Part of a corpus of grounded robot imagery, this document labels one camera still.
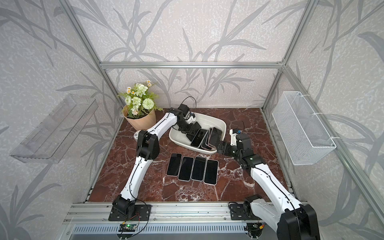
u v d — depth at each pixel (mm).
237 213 729
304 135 599
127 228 711
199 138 1048
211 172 872
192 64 974
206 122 1083
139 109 845
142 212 737
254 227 750
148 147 656
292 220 384
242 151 615
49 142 653
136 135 937
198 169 909
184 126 919
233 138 739
